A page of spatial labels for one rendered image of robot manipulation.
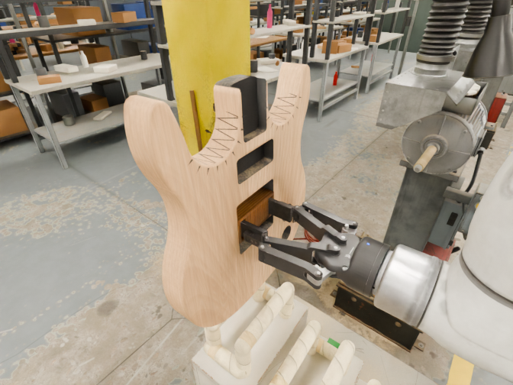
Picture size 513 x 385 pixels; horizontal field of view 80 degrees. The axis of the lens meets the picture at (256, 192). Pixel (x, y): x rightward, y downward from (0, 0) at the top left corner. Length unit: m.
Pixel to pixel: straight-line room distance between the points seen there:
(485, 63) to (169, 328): 1.99
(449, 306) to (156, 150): 0.35
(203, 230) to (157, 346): 1.74
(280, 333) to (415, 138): 0.95
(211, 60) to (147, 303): 1.61
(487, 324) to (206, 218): 0.32
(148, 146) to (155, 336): 1.89
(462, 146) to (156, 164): 1.21
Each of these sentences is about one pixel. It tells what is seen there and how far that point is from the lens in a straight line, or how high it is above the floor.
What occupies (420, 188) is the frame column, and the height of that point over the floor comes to 0.97.
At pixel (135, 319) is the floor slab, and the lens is 2.26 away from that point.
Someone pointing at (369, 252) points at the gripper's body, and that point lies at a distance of 0.43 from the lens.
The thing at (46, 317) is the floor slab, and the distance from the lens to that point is 2.53.
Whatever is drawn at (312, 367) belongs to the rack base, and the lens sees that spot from 0.85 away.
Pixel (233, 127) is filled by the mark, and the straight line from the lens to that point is 0.42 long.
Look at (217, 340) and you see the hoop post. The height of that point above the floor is 1.16.
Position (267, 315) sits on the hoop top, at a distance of 0.69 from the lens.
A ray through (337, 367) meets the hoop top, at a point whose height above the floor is 1.13.
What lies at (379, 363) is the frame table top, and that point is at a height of 0.93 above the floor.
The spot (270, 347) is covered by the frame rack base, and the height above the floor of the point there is 1.10.
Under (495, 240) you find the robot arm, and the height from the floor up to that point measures 1.59.
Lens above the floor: 1.78
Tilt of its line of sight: 34 degrees down
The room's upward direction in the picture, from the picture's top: straight up
